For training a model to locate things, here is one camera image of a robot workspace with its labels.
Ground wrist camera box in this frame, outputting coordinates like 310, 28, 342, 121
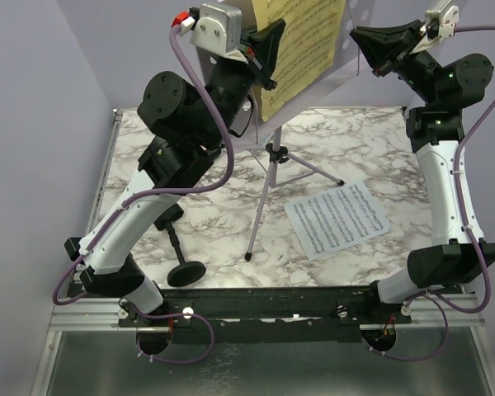
171, 2, 248, 64
424, 0, 460, 43

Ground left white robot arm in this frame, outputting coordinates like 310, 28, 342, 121
64, 16, 285, 326

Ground lilac perforated music stand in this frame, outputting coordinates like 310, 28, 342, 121
191, 0, 376, 261

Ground white sheet music page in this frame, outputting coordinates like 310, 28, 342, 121
284, 181, 391, 261

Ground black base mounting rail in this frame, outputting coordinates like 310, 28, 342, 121
118, 286, 412, 344

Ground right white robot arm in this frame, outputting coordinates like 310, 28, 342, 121
350, 20, 495, 323

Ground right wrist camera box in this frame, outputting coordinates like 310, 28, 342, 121
424, 0, 460, 43

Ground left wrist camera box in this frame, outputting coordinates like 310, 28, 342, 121
171, 2, 248, 64

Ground aluminium extrusion rail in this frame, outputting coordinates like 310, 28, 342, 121
49, 297, 485, 332

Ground black microphone desk stand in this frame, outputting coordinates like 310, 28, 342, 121
153, 204, 206, 288

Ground yellow sheet music page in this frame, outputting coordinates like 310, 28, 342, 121
252, 0, 347, 122

